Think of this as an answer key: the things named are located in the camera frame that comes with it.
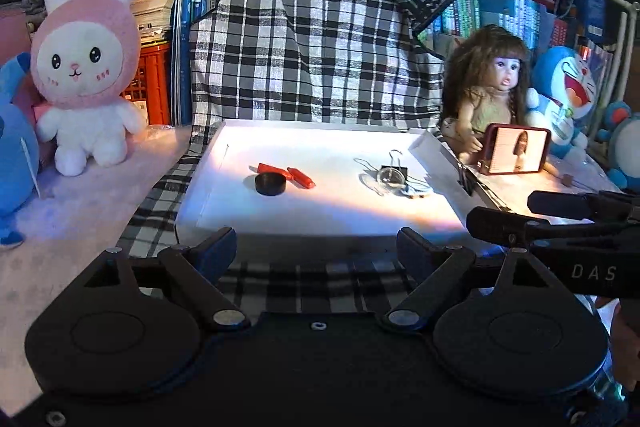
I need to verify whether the black binder clip in box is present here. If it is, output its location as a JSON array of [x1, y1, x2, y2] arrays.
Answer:
[[354, 148, 432, 198]]

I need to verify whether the brown haired baby doll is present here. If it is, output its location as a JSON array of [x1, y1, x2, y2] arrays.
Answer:
[[439, 25, 529, 165]]

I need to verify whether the blue white small object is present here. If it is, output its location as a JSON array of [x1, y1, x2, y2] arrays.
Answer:
[[400, 184, 434, 199]]

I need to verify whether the person's right hand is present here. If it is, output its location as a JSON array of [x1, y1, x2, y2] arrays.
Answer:
[[611, 303, 640, 391]]

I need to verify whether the blue standing books left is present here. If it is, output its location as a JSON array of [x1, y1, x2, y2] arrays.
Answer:
[[168, 0, 210, 126]]

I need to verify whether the pink white bunny plush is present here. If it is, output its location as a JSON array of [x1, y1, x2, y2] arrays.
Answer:
[[30, 0, 146, 176]]

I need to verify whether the row of blue green books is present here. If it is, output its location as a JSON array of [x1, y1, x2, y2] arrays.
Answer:
[[419, 0, 567, 56]]

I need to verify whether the black white plaid cloth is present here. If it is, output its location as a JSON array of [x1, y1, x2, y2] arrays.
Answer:
[[115, 0, 497, 318]]

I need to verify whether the red cased smartphone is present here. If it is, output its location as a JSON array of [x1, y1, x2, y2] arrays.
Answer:
[[477, 124, 551, 176]]

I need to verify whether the blue plush toy left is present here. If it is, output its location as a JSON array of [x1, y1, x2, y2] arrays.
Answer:
[[0, 52, 40, 251]]

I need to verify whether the black round cap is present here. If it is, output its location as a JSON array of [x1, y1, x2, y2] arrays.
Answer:
[[254, 172, 288, 196]]

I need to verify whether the white shallow cardboard box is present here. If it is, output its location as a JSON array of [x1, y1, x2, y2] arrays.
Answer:
[[176, 120, 495, 262]]

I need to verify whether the blue Doraemon plush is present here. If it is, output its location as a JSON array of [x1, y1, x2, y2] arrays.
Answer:
[[524, 46, 597, 165]]

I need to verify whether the white plastic pipe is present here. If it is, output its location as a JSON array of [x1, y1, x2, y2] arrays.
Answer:
[[588, 0, 639, 142]]

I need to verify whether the red plastic crate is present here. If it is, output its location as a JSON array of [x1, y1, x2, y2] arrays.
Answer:
[[122, 41, 171, 124]]

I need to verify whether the blue round plush right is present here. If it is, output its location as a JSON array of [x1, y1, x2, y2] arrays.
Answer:
[[597, 102, 640, 194]]

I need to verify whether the black binder clip on rim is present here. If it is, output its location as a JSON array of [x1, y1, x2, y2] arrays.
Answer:
[[457, 160, 477, 196]]

